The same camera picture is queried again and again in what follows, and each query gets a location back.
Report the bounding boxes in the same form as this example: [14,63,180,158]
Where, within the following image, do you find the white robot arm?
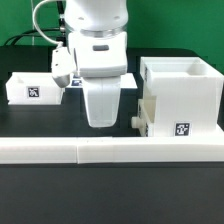
[32,0,128,128]

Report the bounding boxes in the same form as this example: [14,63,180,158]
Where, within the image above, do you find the white drawer cabinet box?
[140,57,224,137]

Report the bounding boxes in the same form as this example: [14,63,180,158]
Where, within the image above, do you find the white L-shaped fence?
[0,135,224,164]

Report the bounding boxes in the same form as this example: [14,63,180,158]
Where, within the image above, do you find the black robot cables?
[3,0,68,47]

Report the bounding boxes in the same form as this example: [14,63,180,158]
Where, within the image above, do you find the white marker base plate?
[68,73,137,89]

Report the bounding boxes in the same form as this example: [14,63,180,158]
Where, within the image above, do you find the white drawer tray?
[131,97,156,137]
[6,72,64,105]

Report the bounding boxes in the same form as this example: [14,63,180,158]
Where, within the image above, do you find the white front drawer tray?
[131,97,156,137]

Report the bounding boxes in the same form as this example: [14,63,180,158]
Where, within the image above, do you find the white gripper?
[51,47,121,128]

